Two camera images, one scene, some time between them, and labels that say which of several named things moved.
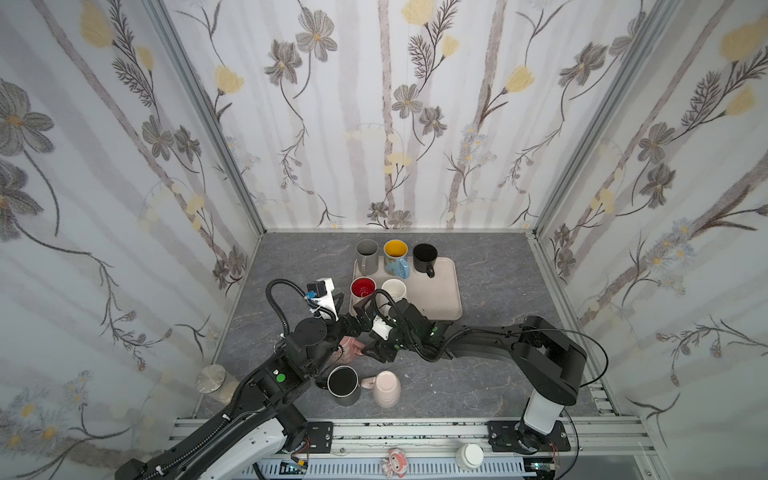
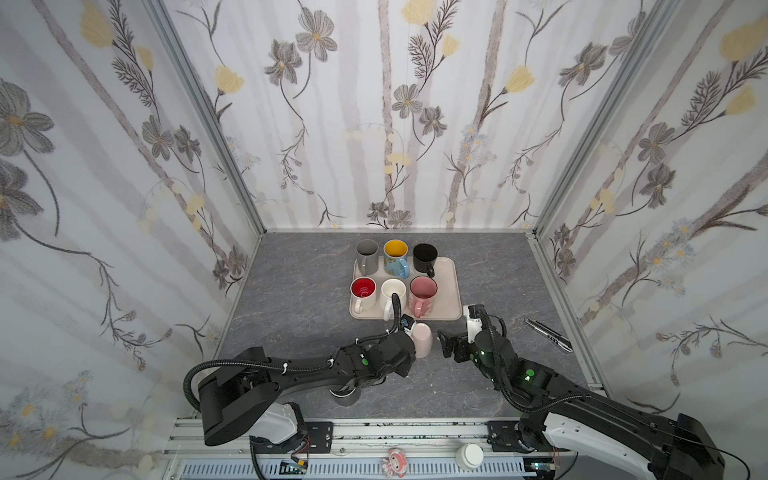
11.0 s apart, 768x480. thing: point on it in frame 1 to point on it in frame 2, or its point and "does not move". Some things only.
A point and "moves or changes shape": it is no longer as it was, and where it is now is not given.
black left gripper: x=361 y=325 to x=407 y=365
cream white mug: x=360 y=289 does not move
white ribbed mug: x=396 y=289 does not move
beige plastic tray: x=439 y=295 does not move
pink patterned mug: x=350 y=346 moves or changes shape
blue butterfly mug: x=396 y=258 does not move
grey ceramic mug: x=368 y=256 does not move
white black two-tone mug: x=425 y=258 does not move
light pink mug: x=386 y=388 moves or changes shape
